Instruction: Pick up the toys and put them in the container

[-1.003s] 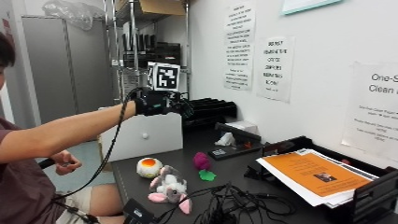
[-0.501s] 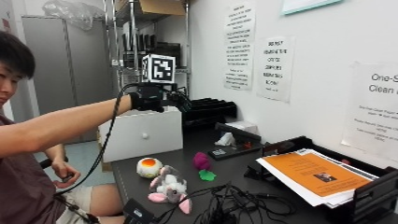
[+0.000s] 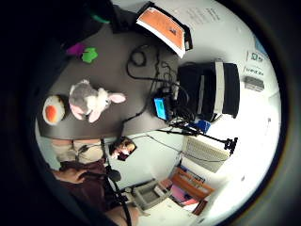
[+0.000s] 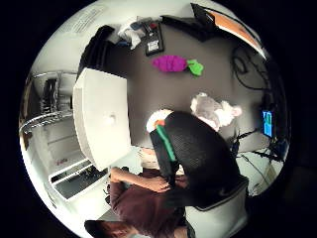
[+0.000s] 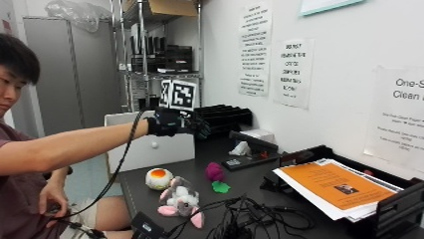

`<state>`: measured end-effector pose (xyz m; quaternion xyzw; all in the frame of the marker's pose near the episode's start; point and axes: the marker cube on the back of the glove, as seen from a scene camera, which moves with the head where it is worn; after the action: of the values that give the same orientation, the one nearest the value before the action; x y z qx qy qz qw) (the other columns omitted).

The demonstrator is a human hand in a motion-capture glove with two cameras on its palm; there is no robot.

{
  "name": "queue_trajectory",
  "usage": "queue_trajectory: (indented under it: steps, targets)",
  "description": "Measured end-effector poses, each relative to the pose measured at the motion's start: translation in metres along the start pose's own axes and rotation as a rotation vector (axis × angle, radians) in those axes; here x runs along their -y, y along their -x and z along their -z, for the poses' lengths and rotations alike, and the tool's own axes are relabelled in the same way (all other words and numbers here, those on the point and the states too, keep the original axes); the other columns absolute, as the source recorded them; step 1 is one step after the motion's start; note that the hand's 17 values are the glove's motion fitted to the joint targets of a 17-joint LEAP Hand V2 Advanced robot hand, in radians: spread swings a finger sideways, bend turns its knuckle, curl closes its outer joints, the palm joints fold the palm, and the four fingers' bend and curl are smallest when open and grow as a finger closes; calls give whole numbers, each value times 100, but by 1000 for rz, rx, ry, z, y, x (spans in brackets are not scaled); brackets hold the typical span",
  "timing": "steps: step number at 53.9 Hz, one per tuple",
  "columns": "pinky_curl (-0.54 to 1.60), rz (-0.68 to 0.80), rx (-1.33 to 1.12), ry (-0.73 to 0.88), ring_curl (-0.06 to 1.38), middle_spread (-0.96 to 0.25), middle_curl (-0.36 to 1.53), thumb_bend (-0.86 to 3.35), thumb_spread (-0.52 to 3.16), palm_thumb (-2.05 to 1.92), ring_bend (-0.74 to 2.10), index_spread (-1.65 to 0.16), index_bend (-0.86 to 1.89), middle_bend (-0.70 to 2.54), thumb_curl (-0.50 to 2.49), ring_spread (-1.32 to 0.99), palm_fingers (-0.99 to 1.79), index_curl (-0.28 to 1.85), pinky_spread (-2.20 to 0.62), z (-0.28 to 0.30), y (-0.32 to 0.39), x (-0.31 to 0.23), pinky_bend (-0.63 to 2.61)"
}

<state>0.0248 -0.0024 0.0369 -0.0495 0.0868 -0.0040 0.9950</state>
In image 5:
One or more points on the large-print wall notice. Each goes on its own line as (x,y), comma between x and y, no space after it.
(397,116)

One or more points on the white orange egg toy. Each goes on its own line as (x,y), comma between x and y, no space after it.
(158,179)

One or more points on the short printed wall notice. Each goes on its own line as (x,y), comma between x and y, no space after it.
(292,73)

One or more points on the paper stack with orange sheet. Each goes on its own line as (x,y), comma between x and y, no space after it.
(335,186)

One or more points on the green plush leaf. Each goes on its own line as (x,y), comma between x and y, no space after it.
(220,187)

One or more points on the grey pink plush toy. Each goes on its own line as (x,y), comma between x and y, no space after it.
(182,199)

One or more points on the black file organizer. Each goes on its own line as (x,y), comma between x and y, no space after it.
(224,118)

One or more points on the white crumpled paper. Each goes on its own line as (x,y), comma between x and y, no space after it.
(240,149)

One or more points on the clear plastic bag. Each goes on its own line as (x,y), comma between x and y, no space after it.
(80,13)

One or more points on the tall printed wall notice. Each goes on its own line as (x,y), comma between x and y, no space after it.
(255,49)

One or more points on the small white box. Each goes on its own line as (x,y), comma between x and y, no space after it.
(260,135)

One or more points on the grey metal cabinet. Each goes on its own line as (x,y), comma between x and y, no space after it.
(57,73)

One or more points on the teal-edged wall sheet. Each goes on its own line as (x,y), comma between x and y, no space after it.
(327,6)

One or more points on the cardboard box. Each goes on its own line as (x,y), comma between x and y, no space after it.
(170,6)

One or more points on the white marker cube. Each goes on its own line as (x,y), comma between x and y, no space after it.
(182,94)

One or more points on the the person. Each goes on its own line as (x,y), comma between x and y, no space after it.
(17,205)

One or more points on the small black device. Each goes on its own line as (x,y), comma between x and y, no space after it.
(145,228)

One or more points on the white drawer cabinet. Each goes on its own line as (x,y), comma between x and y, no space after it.
(150,152)

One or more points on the magenta plush fruit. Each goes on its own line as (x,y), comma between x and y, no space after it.
(214,172)

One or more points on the black paper tray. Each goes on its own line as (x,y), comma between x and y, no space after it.
(397,205)

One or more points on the row of black binders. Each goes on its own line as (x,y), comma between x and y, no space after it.
(167,56)

